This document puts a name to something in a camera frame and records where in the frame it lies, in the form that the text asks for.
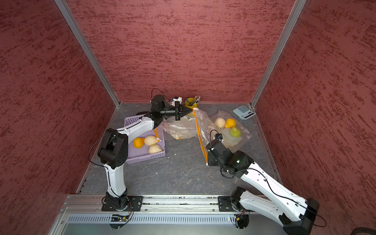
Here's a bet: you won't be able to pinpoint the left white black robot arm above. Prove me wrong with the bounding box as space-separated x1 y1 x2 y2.
97 95 193 211

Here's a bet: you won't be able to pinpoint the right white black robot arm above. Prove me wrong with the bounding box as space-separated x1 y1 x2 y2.
206 140 319 235

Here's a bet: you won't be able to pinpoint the cream round fruit right bag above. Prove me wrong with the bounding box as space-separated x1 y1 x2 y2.
215 117 226 129

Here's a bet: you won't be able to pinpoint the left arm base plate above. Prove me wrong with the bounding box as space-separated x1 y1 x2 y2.
101 195 144 212

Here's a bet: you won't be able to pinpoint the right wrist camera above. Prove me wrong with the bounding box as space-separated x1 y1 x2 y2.
214 133 223 142

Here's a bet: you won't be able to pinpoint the beige round fruit bag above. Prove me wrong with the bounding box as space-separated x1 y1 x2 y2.
144 135 159 146

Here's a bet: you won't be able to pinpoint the pens in cup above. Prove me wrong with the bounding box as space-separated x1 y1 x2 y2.
186 96 201 106

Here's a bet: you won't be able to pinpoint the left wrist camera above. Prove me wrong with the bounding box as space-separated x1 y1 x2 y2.
171 97 183 107

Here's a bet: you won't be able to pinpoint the aluminium front rail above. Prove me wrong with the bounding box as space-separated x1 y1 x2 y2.
60 193 299 215

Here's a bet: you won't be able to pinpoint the yellow fruit in right bag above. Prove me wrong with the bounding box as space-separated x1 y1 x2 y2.
225 118 237 129

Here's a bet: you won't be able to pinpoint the lilac perforated plastic basket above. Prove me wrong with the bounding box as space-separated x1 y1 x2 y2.
124 115 165 164

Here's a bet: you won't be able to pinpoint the clear zip-top bag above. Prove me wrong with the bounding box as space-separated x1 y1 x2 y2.
193 108 252 164
158 112 198 140

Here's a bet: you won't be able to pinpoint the yellow pear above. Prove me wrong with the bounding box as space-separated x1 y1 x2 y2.
133 137 145 149

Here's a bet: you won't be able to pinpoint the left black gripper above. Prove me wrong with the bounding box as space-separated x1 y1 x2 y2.
160 101 193 120

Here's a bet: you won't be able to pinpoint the green pear in right bag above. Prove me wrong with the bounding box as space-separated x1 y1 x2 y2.
230 126 241 138

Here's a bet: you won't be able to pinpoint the yellow pen cup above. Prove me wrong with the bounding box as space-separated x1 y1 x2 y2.
185 98 198 109

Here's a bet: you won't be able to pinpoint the grey calculator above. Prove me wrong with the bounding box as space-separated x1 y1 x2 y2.
233 105 255 120

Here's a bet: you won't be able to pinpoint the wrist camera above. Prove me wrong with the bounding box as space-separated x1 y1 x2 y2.
214 133 223 142
171 97 183 107

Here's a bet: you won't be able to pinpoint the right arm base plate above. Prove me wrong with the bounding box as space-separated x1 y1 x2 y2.
217 196 254 214

